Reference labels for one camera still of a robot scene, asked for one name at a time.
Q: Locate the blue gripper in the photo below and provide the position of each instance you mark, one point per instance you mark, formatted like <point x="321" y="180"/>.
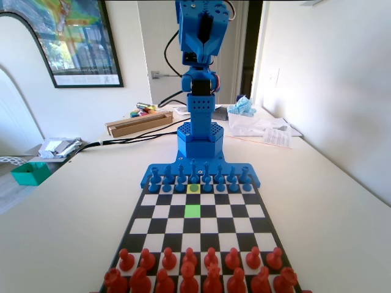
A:
<point x="204" y="49"/>

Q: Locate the blue chess queen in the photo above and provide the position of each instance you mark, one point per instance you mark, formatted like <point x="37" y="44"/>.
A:
<point x="193" y="168"/>

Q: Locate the blue chess king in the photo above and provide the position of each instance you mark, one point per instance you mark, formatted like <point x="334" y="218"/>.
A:
<point x="206" y="168"/>

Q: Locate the blue chess bishop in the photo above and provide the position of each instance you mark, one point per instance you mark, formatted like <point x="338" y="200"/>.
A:
<point x="219" y="171"/>
<point x="181" y="170"/>

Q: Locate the blue chess rook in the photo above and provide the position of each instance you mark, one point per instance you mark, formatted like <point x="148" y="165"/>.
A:
<point x="243" y="172"/>
<point x="155" y="172"/>

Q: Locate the red chess pawn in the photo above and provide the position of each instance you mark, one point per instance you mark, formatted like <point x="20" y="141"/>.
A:
<point x="189" y="256"/>
<point x="211" y="256"/>
<point x="274" y="260"/>
<point x="168" y="261"/>
<point x="232" y="259"/>
<point x="126" y="262"/>
<point x="147" y="261"/>
<point x="253" y="259"/>

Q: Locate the red chess king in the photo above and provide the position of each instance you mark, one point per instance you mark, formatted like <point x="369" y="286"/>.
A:
<point x="212" y="280"/>

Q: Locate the red chess queen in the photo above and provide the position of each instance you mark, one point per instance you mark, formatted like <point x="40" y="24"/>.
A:
<point x="188" y="280"/>

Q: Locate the red chess bishop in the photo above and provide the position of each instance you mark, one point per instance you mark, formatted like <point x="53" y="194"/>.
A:
<point x="236" y="284"/>
<point x="165" y="284"/>

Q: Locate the red chess knight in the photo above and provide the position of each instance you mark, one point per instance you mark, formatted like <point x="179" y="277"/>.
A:
<point x="260" y="282"/>
<point x="139" y="282"/>

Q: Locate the red chess rook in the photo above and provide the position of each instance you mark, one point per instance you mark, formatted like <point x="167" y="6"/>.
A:
<point x="115" y="282"/>
<point x="285" y="280"/>

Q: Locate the white door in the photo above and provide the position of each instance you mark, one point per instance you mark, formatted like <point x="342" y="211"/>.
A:
<point x="152" y="45"/>

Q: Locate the dark grey pad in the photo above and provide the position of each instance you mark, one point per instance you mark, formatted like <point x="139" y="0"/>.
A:
<point x="220" y="114"/>

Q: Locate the blue white mask pile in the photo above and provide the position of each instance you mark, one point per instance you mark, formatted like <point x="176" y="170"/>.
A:
<point x="242" y="107"/>

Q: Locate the papers and plastic bag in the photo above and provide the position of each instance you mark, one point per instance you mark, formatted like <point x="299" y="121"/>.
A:
<point x="250" y="125"/>

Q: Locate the colourful marker set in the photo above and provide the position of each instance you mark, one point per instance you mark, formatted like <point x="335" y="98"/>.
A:
<point x="137" y="114"/>

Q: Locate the long cardboard box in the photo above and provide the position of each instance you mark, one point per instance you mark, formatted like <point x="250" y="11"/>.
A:
<point x="137" y="126"/>

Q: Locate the printed paper sheet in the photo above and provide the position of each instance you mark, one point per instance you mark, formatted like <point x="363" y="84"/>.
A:
<point x="278" y="138"/>

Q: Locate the black framed poster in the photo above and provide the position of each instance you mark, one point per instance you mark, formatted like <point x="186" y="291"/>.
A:
<point x="79" y="36"/>

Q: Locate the grey paper scraps pile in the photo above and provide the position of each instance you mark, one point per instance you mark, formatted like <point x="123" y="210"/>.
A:
<point x="59" y="148"/>

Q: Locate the white arched panel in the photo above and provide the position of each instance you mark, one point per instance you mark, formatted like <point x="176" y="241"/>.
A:
<point x="18" y="61"/>

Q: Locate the black white chessboard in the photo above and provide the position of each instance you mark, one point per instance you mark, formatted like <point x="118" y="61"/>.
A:
<point x="192" y="227"/>

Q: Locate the green plastic box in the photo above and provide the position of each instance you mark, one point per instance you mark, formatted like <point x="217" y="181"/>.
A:
<point x="29" y="177"/>

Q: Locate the blue arm base plate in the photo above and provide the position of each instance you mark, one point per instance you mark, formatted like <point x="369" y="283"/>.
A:
<point x="256" y="179"/>

